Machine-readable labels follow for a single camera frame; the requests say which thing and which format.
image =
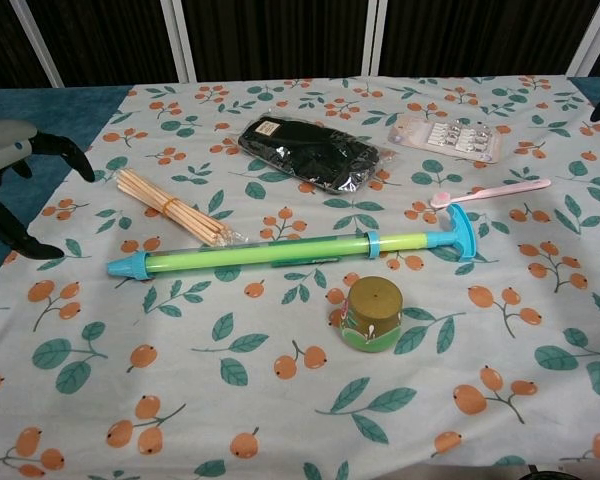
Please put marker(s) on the black grey left robot hand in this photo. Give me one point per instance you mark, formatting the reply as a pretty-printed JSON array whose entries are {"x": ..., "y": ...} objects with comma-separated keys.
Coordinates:
[{"x": 5, "y": 145}]

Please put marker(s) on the green blue water pump toy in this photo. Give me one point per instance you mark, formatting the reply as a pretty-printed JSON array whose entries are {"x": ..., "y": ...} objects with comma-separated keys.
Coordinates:
[{"x": 255, "y": 252}]

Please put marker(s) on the pink toothbrush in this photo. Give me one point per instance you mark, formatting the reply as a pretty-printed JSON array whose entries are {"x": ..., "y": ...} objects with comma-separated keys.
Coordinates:
[{"x": 490, "y": 191}]

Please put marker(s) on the false eyelashes card pack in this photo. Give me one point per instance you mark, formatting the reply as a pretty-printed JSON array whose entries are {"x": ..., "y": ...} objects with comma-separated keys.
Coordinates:
[{"x": 445, "y": 137}]

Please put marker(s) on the bundle of wooden sticks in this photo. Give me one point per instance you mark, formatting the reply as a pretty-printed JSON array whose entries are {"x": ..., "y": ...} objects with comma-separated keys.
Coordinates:
[{"x": 170, "y": 205}]

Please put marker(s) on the black folding screen white frames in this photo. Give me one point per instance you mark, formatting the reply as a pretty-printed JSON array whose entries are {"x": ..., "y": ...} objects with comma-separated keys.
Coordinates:
[{"x": 280, "y": 35}]

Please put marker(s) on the black gloves in plastic bag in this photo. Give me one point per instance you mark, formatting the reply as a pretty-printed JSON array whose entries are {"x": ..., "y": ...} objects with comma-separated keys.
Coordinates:
[{"x": 305, "y": 150}]

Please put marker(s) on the gold green painted cup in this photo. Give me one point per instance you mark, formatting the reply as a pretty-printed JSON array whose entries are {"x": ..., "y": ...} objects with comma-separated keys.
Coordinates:
[{"x": 375, "y": 312}]

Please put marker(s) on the floral print tablecloth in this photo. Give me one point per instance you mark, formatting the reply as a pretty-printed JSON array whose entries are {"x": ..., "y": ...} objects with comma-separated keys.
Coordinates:
[{"x": 280, "y": 380}]

